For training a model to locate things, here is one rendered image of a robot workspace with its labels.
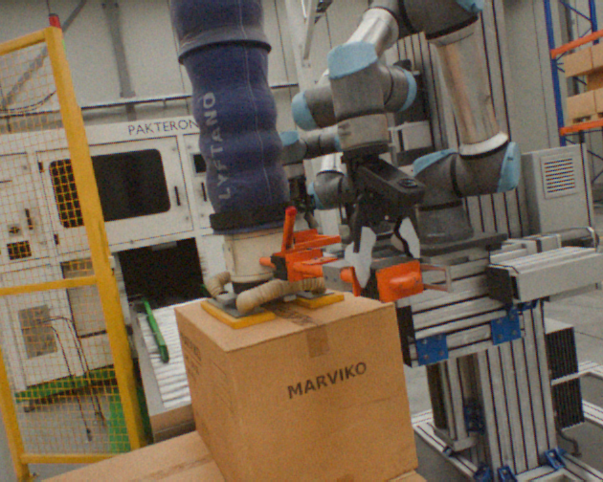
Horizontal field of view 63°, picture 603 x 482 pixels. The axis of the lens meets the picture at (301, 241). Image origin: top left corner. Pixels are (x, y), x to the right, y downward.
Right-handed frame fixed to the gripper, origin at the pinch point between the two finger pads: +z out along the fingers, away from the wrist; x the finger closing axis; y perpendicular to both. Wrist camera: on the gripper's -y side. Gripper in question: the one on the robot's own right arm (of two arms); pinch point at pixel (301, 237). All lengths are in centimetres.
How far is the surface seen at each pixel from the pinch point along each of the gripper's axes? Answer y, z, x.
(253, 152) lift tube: 40, -26, -27
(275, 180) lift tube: 39.5, -18.9, -21.9
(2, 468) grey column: -82, 76, -115
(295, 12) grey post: -278, -182, 153
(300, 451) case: 60, 38, -35
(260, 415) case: 60, 28, -42
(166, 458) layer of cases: 10, 53, -58
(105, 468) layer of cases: 3, 53, -74
